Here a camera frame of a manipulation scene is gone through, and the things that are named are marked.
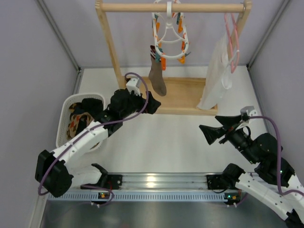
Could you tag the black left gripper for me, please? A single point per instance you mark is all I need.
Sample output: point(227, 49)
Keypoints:
point(141, 102)

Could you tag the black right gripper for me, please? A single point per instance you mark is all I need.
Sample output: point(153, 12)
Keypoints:
point(228, 132)

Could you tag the brown striped beige sock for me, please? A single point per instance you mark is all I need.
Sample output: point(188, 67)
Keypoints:
point(155, 74)

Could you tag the brown argyle sock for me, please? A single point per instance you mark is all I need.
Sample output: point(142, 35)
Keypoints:
point(78, 122)

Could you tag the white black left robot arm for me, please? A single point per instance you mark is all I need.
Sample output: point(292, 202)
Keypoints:
point(54, 170)

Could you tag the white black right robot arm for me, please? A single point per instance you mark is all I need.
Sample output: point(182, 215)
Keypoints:
point(277, 185)

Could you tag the pink clothes hanger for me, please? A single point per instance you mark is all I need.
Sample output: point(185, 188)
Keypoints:
point(233, 42)

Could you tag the white round clip hanger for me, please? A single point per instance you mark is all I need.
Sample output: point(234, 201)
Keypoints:
point(170, 37)

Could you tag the wooden clothes rack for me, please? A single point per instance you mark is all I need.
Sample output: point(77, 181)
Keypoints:
point(184, 92)

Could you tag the white hanging cloth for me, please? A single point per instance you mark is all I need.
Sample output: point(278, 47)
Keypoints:
point(218, 77)

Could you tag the tan black argyle sock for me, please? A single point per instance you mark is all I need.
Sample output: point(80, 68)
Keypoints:
point(75, 106)

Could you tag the white perforated plastic basket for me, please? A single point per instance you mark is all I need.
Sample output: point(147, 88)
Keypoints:
point(61, 138)

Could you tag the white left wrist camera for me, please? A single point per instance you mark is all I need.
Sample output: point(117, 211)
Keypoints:
point(133, 86)

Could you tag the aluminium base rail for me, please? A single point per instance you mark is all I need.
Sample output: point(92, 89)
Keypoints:
point(150, 187)

